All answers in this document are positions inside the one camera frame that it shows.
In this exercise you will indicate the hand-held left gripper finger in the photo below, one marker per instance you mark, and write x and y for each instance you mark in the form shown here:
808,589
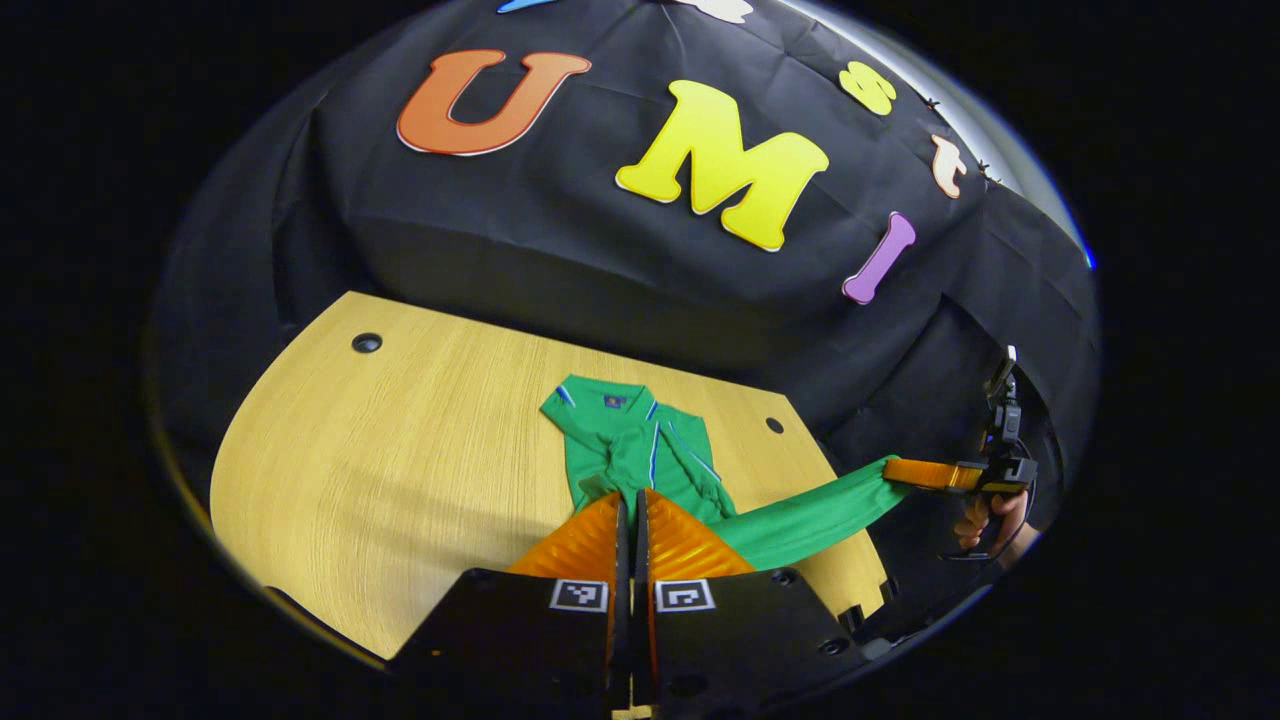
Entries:
641,550
621,550

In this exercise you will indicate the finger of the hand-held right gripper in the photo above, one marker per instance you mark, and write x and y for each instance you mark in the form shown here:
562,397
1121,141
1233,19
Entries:
930,473

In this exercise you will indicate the green T-shirt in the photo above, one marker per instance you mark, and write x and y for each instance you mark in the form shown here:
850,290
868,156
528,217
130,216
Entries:
620,440

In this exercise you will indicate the black backdrop cloth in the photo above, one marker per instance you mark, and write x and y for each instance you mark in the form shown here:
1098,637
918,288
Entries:
600,260

